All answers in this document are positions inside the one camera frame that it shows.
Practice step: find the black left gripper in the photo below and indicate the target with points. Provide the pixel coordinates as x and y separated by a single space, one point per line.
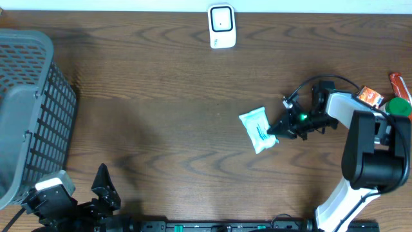
71 205

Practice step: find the light blue wipes packet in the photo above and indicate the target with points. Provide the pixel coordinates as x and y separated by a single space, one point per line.
256 125

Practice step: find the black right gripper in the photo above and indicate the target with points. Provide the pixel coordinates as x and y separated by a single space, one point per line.
286 124

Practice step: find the white barcode scanner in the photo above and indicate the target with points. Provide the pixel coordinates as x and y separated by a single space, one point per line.
222 26

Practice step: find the red Top snack packet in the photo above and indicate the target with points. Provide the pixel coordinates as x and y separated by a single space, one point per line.
399 87

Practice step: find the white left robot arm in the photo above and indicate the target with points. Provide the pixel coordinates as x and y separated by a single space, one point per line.
113 223

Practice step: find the green lid cup container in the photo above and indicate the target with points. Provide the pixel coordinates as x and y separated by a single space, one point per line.
397 106

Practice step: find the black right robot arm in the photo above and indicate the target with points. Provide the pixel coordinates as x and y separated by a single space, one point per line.
376 157

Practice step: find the dark grey plastic basket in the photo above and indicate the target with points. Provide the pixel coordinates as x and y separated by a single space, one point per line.
38 113

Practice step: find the orange small carton box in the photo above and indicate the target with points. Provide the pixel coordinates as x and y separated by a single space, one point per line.
370 97

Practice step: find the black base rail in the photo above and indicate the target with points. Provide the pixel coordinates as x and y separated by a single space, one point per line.
281 224

